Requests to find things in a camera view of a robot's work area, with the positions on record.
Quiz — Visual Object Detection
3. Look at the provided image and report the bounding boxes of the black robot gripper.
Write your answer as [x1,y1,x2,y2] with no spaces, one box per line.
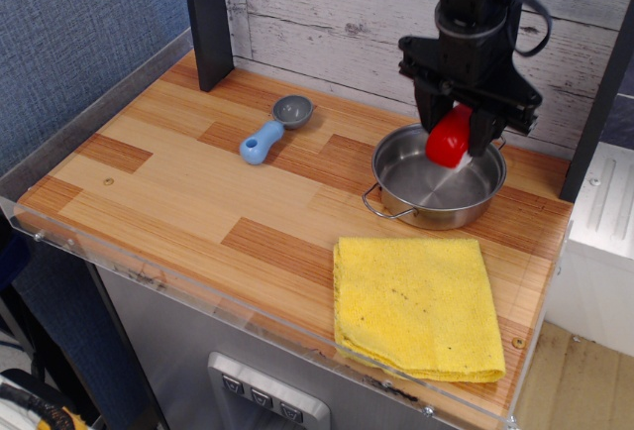
[398,32,542,157]

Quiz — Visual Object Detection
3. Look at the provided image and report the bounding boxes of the red and white toy sushi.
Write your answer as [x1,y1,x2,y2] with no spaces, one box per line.
[425,104,472,170]

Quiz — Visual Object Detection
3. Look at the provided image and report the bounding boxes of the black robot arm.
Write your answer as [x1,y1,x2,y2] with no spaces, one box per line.
[398,0,553,157]

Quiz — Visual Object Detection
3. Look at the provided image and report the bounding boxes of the stainless steel pot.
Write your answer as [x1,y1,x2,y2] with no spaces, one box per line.
[362,124,507,231]

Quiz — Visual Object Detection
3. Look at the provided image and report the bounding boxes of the blue and grey toy scoop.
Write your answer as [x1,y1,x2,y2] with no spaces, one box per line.
[239,94,314,165]

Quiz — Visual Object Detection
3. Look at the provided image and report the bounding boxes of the yellow folded cloth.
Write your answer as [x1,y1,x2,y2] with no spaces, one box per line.
[333,237,506,383]

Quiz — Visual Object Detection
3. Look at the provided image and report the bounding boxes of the stainless steel toy fridge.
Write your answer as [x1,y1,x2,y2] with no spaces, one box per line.
[93,264,447,430]

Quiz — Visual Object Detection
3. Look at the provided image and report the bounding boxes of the silver dispenser button panel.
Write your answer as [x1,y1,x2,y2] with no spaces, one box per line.
[207,352,331,429]

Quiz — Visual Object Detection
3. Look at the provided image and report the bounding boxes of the clear acrylic front guard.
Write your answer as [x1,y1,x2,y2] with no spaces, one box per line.
[0,191,520,430]

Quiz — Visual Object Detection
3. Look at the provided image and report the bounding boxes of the yellow and black object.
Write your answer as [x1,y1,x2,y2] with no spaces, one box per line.
[1,382,89,429]

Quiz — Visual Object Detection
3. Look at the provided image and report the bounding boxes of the dark right vertical post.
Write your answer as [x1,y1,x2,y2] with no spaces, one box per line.
[559,0,633,202]

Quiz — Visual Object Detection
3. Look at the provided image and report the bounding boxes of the dark vertical post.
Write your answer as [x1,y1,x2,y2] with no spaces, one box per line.
[559,0,633,202]
[187,0,234,92]

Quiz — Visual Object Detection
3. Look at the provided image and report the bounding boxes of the white aluminium frame block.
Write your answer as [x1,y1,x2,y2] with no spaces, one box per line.
[545,143,633,356]

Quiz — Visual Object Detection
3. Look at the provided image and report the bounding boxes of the dark left vertical post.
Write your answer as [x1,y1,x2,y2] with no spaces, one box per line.
[187,0,234,92]

